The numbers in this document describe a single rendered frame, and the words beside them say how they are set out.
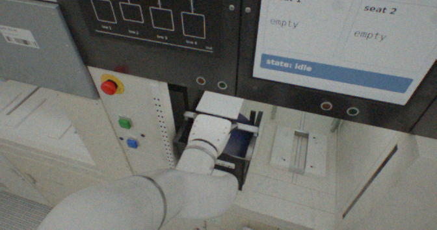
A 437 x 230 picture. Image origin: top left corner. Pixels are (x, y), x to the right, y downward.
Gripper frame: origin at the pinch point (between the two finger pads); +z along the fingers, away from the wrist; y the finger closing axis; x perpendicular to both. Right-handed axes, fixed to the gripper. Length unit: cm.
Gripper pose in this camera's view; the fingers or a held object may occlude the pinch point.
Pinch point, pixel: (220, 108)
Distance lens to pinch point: 81.1
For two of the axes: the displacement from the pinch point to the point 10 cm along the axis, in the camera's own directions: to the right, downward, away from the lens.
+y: 9.6, 2.1, -2.0
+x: 0.0, -6.9, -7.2
